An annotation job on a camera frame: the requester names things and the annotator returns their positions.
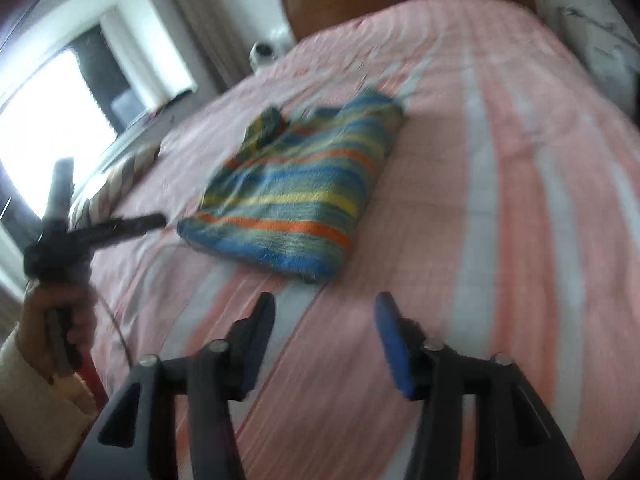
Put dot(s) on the beige curtain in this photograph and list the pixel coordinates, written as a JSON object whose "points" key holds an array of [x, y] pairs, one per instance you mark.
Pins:
{"points": [[192, 20]]}

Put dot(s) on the striped knitted sweater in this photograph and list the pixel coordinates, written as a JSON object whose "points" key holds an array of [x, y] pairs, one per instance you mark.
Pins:
{"points": [[305, 195]]}

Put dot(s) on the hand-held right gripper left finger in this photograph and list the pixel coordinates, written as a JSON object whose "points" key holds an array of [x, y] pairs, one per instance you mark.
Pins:
{"points": [[255, 345]]}

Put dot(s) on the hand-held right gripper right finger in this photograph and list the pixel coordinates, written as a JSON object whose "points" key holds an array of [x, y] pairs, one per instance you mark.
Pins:
{"points": [[395, 345]]}

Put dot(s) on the person's left hand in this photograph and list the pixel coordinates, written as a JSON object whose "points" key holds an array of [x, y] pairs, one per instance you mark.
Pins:
{"points": [[35, 320]]}

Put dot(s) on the white round device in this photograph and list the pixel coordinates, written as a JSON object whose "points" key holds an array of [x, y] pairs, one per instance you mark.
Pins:
{"points": [[264, 54]]}

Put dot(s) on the striped beige pillow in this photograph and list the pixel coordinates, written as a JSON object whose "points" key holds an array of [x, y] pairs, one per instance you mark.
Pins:
{"points": [[117, 180]]}

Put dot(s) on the pink striped bed sheet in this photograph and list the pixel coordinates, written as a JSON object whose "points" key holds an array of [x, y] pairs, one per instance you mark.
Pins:
{"points": [[475, 185]]}

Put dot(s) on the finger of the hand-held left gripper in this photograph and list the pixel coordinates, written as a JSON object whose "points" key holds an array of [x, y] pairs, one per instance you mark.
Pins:
{"points": [[60, 190], [130, 226]]}

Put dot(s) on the window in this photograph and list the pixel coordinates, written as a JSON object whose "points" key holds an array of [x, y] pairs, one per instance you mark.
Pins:
{"points": [[45, 120]]}

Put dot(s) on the white marbled furniture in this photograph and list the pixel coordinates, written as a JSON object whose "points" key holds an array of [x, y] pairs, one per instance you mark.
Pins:
{"points": [[600, 45]]}

